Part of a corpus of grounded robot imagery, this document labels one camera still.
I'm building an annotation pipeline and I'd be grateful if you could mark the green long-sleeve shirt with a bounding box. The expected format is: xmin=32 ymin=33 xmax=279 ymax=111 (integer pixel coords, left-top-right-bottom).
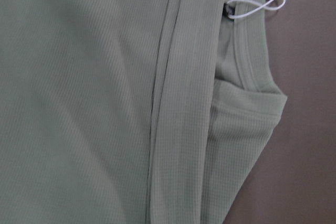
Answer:
xmin=1 ymin=0 xmax=287 ymax=223

